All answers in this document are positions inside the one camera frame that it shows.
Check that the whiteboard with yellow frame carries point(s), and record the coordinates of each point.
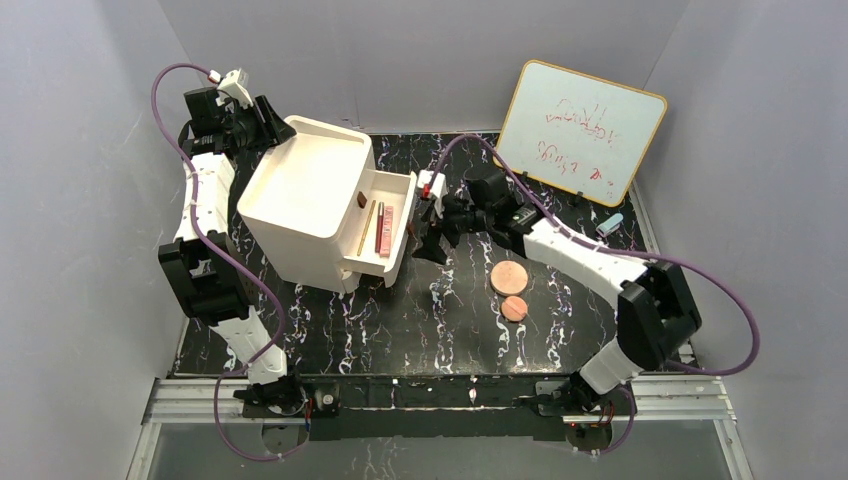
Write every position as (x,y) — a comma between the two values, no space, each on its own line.
(577,132)

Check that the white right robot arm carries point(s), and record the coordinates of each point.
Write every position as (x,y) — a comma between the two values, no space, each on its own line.
(655,310)

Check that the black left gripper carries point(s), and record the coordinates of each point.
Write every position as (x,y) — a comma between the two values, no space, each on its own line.
(253,125)

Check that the white drawer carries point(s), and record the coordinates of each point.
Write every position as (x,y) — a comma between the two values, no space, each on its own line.
(374,236)

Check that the light blue eraser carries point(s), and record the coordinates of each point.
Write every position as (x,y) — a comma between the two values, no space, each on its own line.
(610,225)

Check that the white three-drawer organizer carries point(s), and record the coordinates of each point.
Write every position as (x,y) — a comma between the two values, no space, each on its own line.
(298,201)

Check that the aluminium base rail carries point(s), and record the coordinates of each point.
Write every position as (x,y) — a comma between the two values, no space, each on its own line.
(650,397)

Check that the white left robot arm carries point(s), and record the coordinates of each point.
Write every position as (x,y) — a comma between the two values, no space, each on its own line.
(201,263)

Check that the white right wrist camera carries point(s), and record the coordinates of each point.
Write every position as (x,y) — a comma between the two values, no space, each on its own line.
(431,186)

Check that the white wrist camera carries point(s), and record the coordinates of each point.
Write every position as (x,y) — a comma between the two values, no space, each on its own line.
(431,186)
(232,85)

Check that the small round pink compact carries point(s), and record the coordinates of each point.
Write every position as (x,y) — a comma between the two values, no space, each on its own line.
(514,309)

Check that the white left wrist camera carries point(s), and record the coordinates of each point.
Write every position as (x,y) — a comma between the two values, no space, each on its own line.
(232,85)

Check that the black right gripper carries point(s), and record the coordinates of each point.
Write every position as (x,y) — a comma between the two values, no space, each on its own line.
(448,220)

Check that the red lip gloss tube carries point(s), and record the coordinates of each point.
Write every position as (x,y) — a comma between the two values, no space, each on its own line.
(379,227)

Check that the large round pink compact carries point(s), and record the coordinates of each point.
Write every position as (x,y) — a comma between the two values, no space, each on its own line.
(509,278)

